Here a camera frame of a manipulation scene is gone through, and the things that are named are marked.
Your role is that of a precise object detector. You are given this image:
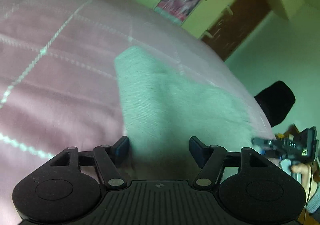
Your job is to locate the person's right hand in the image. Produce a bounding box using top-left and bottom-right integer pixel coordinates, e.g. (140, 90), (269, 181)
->
(291, 163), (312, 195)

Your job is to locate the brown wooden door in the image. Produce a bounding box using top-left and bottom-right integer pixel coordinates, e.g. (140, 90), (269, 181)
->
(201, 0), (271, 61)

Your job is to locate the black chair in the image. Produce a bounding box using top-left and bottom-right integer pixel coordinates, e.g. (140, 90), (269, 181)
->
(254, 81), (296, 127)

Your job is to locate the pink checked bed sheet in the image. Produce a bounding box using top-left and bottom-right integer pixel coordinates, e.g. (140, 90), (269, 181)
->
(1, 0), (274, 224)

